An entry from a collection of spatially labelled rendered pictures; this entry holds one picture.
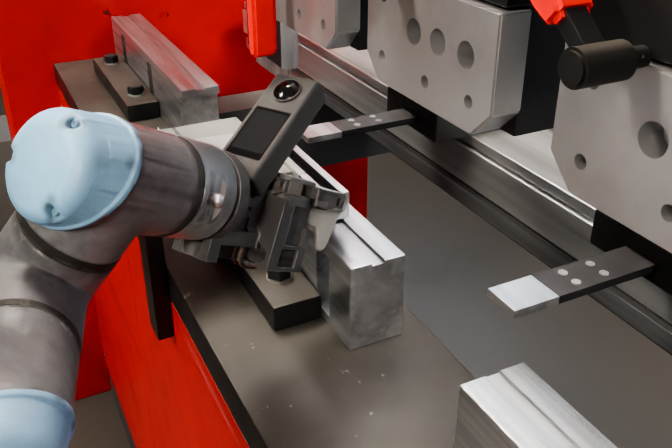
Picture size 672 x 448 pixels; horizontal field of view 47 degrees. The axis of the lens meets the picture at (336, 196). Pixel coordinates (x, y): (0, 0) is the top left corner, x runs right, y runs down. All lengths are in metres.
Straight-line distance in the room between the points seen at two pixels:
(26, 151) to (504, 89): 0.29
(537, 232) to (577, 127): 0.52
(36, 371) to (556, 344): 1.94
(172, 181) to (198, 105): 0.70
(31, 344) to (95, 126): 0.13
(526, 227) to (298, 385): 0.35
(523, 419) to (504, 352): 1.64
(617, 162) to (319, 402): 0.41
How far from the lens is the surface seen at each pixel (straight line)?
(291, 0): 0.69
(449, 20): 0.47
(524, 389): 0.60
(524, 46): 0.45
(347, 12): 0.61
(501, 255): 2.64
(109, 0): 1.69
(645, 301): 0.80
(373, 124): 0.94
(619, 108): 0.38
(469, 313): 2.34
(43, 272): 0.52
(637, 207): 0.38
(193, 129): 0.95
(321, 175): 0.82
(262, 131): 0.64
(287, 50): 0.82
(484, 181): 0.96
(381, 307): 0.75
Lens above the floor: 1.35
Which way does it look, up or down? 27 degrees down
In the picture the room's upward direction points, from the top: straight up
